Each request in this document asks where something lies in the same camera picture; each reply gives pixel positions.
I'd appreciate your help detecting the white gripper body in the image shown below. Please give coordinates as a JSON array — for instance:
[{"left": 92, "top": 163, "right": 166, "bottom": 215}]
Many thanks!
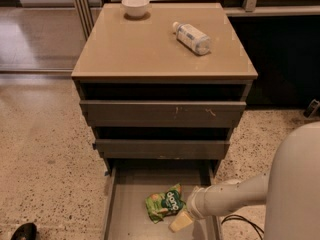
[{"left": 186, "top": 186, "right": 206, "bottom": 220}]

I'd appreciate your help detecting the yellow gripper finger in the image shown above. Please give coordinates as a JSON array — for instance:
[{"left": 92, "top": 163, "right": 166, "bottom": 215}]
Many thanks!
[{"left": 169, "top": 210, "right": 194, "bottom": 232}]

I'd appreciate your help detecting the green rice chip bag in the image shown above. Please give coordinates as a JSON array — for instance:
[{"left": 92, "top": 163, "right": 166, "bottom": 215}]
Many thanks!
[{"left": 145, "top": 183, "right": 185, "bottom": 224}]

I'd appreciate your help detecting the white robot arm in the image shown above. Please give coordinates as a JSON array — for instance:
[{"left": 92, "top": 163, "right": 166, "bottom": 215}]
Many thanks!
[{"left": 169, "top": 122, "right": 320, "bottom": 240}]

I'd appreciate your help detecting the grey open bottom drawer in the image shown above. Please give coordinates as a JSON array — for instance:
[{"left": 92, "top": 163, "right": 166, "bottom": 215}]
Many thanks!
[{"left": 103, "top": 160, "right": 223, "bottom": 240}]

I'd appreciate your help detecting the grey middle drawer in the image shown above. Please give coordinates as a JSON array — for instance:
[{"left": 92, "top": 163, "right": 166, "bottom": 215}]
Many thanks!
[{"left": 94, "top": 139, "right": 230, "bottom": 160}]

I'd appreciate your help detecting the grey drawer cabinet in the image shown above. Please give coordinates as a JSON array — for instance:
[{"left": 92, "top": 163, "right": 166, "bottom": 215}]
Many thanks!
[{"left": 72, "top": 3, "right": 257, "bottom": 169}]

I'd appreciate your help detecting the grey top drawer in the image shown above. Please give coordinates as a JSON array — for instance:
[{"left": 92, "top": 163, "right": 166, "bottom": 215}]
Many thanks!
[{"left": 80, "top": 100, "right": 246, "bottom": 128}]

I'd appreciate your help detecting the small dark floor object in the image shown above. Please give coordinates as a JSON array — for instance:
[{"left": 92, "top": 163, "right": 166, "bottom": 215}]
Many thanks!
[{"left": 303, "top": 99, "right": 320, "bottom": 118}]

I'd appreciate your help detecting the black object on floor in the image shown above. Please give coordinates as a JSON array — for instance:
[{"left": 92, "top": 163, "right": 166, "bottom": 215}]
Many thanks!
[{"left": 10, "top": 223, "right": 37, "bottom": 240}]

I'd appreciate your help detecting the clear plastic water bottle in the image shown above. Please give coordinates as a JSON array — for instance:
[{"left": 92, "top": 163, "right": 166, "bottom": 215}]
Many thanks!
[{"left": 172, "top": 22, "right": 211, "bottom": 56}]

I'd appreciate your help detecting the white bowl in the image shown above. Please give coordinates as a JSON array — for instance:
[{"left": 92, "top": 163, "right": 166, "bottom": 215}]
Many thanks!
[{"left": 121, "top": 0, "right": 150, "bottom": 18}]

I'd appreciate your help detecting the black cable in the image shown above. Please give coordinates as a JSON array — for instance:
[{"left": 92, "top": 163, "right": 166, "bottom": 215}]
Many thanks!
[{"left": 220, "top": 214, "right": 265, "bottom": 240}]

